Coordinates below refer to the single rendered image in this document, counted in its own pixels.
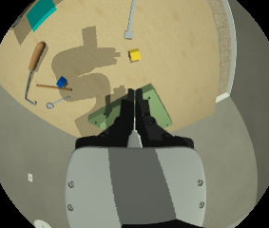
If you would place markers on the yellow cube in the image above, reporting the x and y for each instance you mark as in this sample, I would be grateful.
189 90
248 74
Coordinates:
135 54

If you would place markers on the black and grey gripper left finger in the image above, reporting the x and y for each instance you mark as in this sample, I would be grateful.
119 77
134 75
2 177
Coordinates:
116 135

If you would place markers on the teal square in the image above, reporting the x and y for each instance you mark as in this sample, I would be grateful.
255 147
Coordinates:
40 12

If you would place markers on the tool with wooden handle and grey metal rod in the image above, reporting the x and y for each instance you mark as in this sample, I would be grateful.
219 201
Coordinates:
32 65

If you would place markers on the grey metal spoon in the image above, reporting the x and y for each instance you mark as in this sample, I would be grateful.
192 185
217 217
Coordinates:
50 105

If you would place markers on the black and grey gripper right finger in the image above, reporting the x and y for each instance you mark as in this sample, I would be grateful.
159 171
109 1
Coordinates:
152 135

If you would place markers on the blue cube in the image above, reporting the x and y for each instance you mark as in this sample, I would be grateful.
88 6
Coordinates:
61 81

